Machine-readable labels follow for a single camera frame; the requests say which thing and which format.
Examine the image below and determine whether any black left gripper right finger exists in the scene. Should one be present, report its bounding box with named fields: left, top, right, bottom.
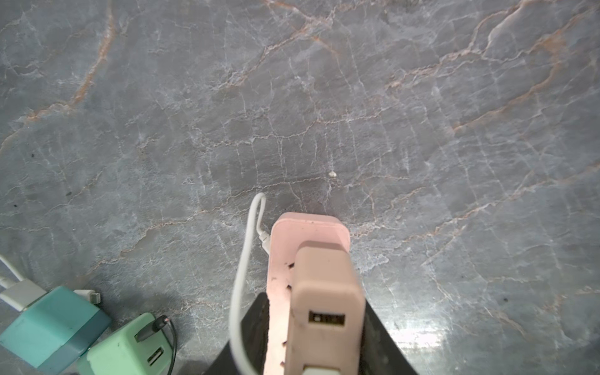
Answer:
left=359, top=302, right=417, bottom=375

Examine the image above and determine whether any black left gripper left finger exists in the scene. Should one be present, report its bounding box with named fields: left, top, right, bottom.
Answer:
left=205, top=292, right=270, bottom=375

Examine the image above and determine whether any black USB cable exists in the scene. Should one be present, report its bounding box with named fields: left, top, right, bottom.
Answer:
left=134, top=315, right=178, bottom=375

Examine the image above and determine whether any pink power strip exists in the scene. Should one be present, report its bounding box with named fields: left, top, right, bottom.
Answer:
left=262, top=212, right=351, bottom=374

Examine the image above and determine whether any teal USB charger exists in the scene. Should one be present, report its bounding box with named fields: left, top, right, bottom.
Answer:
left=1, top=287, right=111, bottom=374

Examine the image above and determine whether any white short USB cable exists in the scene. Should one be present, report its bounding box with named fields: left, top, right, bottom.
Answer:
left=228, top=192, right=273, bottom=375

